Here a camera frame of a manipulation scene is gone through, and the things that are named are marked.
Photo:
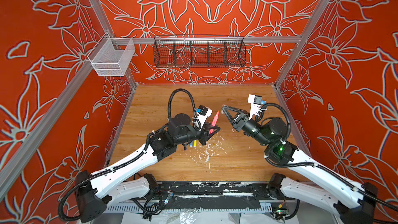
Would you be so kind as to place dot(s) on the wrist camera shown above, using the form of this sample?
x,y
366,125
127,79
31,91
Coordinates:
x,y
200,116
256,102

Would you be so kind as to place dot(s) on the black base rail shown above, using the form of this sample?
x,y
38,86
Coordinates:
x,y
228,196

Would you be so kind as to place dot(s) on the aluminium right floor rail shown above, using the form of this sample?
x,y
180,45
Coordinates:
x,y
295,137

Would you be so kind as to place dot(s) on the pink marker pen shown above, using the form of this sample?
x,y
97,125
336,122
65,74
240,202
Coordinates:
x,y
214,123

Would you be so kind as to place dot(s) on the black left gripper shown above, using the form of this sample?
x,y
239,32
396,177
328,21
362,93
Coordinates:
x,y
204,132

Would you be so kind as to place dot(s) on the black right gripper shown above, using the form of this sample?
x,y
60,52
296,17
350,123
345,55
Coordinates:
x,y
242,117

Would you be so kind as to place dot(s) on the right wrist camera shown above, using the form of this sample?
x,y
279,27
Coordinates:
x,y
256,102

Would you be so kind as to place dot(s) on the black wire basket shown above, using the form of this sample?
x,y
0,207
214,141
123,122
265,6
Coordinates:
x,y
199,51

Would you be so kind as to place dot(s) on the white wire basket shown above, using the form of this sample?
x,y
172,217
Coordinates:
x,y
110,57

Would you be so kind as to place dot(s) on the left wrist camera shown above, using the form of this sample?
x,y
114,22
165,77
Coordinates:
x,y
200,116

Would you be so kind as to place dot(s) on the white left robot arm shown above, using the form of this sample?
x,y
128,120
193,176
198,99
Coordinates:
x,y
96,191

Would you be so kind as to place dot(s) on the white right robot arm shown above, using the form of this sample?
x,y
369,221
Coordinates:
x,y
350,201

